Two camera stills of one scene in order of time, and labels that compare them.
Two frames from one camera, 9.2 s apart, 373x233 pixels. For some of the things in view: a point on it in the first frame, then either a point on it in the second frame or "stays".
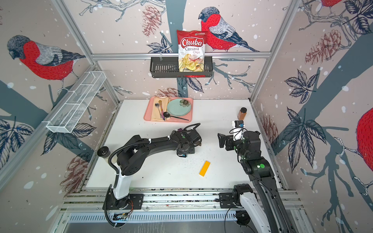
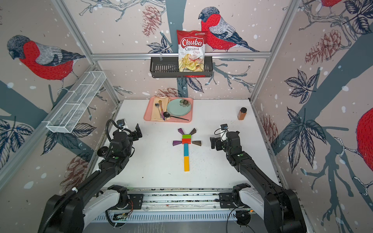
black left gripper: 193,151 → 136,137
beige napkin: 160,106 stays
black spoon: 166,114 stays
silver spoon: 157,105 stays
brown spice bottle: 242,113 stays
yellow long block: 204,168 → 186,163
